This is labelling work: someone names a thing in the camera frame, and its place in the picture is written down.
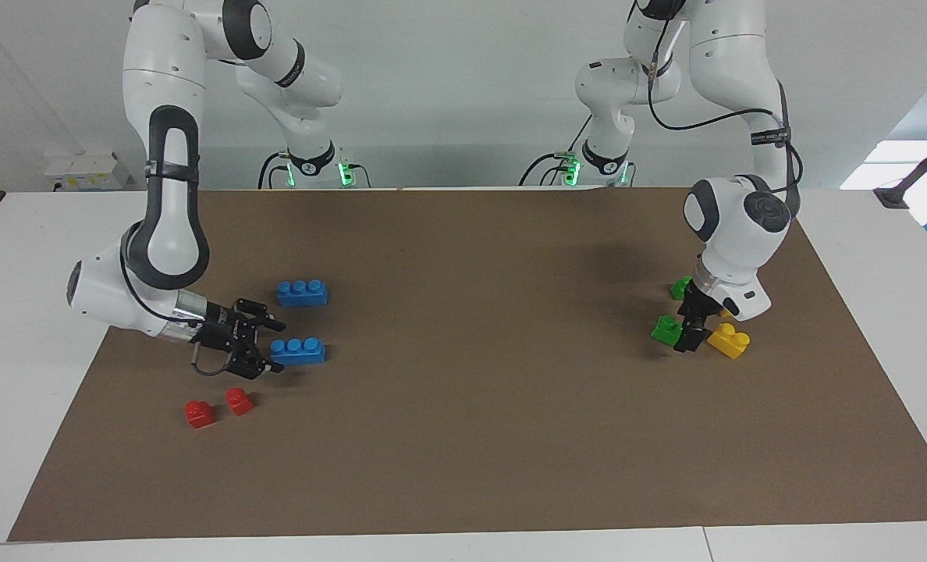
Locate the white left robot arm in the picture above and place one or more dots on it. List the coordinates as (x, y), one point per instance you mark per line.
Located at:
(733, 234)

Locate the white box with yellow labels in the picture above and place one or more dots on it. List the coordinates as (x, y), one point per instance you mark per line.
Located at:
(85, 172)

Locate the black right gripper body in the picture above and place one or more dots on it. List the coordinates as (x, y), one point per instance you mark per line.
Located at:
(225, 336)

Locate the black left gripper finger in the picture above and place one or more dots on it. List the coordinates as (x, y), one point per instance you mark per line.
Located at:
(694, 341)
(691, 321)

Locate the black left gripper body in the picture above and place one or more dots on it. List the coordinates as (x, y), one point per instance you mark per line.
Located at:
(703, 303)

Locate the red one-stud toy brick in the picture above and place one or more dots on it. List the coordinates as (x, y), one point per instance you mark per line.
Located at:
(238, 401)
(199, 414)

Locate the green two-stud toy brick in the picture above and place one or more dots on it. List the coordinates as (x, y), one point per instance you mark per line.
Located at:
(665, 331)
(680, 289)

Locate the brown table mat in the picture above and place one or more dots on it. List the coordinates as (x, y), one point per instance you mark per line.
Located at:
(495, 406)

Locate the blue three-stud toy brick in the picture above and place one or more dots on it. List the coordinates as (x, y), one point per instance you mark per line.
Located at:
(300, 353)
(301, 294)

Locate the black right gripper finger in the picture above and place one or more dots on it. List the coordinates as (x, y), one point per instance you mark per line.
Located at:
(271, 324)
(268, 367)

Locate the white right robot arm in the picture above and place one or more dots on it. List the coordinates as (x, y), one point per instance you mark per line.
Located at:
(167, 195)

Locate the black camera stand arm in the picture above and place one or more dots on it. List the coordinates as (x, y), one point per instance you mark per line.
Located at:
(918, 165)

